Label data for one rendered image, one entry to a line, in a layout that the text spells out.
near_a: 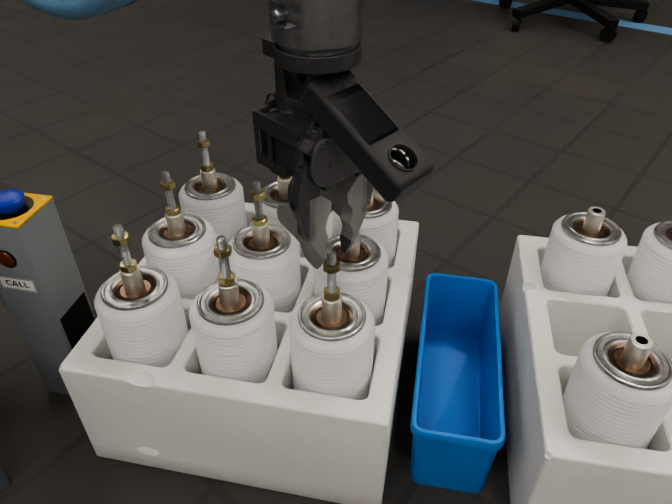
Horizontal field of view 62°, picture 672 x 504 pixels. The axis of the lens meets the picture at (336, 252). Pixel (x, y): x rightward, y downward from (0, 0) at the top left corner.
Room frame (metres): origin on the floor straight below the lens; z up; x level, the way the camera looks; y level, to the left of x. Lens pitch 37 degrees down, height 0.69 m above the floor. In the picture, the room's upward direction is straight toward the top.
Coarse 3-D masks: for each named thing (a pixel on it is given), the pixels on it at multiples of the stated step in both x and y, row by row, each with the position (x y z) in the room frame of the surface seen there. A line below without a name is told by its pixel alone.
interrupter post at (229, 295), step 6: (222, 288) 0.46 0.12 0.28; (228, 288) 0.46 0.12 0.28; (234, 288) 0.47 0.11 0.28; (222, 294) 0.46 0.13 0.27; (228, 294) 0.46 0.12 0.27; (234, 294) 0.47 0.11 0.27; (222, 300) 0.47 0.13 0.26; (228, 300) 0.46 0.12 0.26; (234, 300) 0.47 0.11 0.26; (228, 306) 0.46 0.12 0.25; (234, 306) 0.46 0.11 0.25
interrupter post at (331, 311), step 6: (324, 300) 0.44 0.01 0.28; (336, 300) 0.44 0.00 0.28; (324, 306) 0.44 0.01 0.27; (330, 306) 0.44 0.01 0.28; (336, 306) 0.44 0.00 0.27; (324, 312) 0.44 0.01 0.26; (330, 312) 0.44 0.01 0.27; (336, 312) 0.44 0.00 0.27; (324, 318) 0.44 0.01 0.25; (330, 318) 0.44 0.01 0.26; (336, 318) 0.44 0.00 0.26
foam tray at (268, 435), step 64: (384, 320) 0.52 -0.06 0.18; (128, 384) 0.42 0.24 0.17; (192, 384) 0.41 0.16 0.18; (256, 384) 0.41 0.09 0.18; (384, 384) 0.41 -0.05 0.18; (128, 448) 0.43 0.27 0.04; (192, 448) 0.41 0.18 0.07; (256, 448) 0.39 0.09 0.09; (320, 448) 0.37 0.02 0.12; (384, 448) 0.36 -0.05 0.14
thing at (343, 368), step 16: (368, 320) 0.44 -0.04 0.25; (304, 336) 0.42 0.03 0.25; (368, 336) 0.43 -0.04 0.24; (304, 352) 0.41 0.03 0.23; (320, 352) 0.40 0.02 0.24; (336, 352) 0.40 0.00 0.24; (352, 352) 0.41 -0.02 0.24; (368, 352) 0.43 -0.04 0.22; (304, 368) 0.41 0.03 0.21; (320, 368) 0.40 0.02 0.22; (336, 368) 0.40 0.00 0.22; (352, 368) 0.41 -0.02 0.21; (368, 368) 0.43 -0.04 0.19; (304, 384) 0.41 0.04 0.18; (320, 384) 0.40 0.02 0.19; (336, 384) 0.40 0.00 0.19; (352, 384) 0.41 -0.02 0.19; (368, 384) 0.43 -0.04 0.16
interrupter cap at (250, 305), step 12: (216, 288) 0.49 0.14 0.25; (240, 288) 0.49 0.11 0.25; (252, 288) 0.49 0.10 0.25; (204, 300) 0.47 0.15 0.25; (216, 300) 0.48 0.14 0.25; (240, 300) 0.48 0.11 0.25; (252, 300) 0.47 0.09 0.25; (204, 312) 0.45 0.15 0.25; (216, 312) 0.45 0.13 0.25; (228, 312) 0.46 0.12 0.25; (240, 312) 0.45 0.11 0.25; (252, 312) 0.45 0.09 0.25; (216, 324) 0.44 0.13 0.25; (228, 324) 0.44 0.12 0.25
